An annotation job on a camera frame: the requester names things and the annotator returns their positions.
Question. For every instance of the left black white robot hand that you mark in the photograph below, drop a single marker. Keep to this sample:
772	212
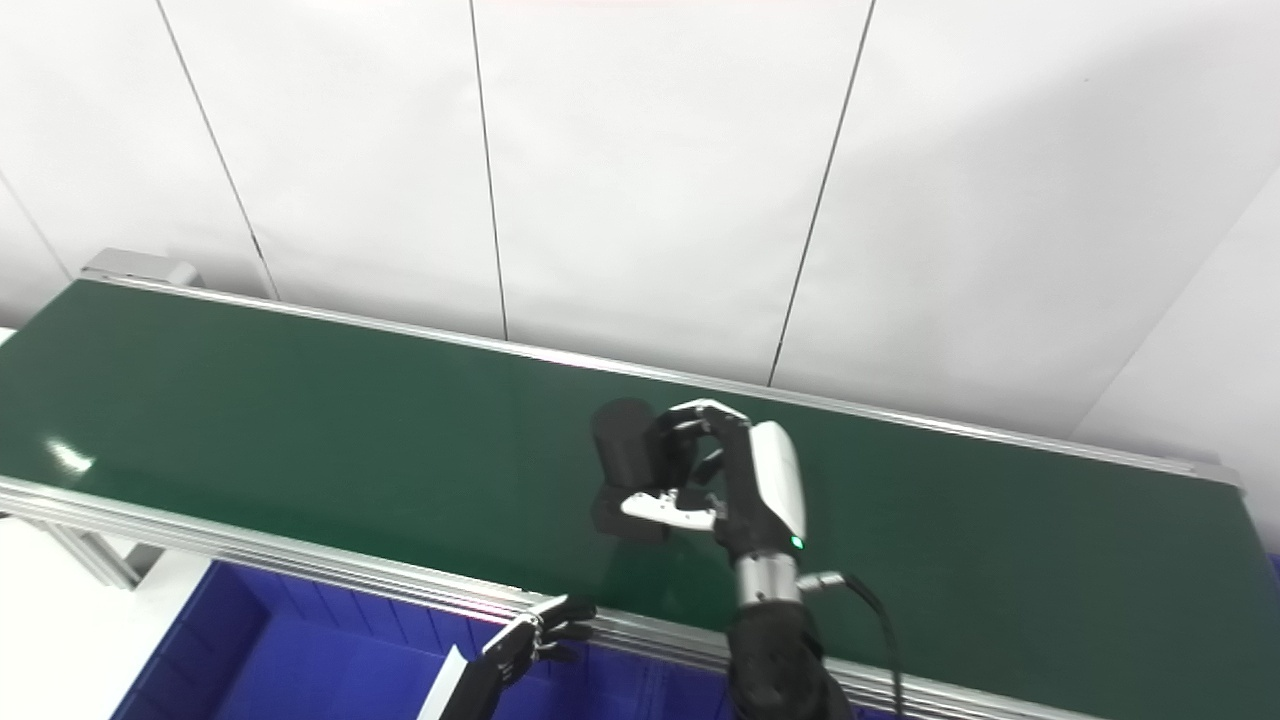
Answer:
510	645

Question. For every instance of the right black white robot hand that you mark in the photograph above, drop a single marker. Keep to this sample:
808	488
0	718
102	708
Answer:
765	500

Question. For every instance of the black cylinder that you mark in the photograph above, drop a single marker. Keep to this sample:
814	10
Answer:
625	450

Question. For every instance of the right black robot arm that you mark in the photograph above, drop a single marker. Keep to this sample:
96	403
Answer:
775	650

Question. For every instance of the blue plastic bin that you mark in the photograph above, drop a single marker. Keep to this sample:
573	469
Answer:
300	660
695	695

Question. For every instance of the aluminium conveyor leg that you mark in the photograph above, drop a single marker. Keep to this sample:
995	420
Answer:
100	555

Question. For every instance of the grey conveyor end housing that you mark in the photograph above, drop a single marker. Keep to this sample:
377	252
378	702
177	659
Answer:
140	268

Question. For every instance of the green conveyor belt aluminium frame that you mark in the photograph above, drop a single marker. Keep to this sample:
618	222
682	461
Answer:
300	420

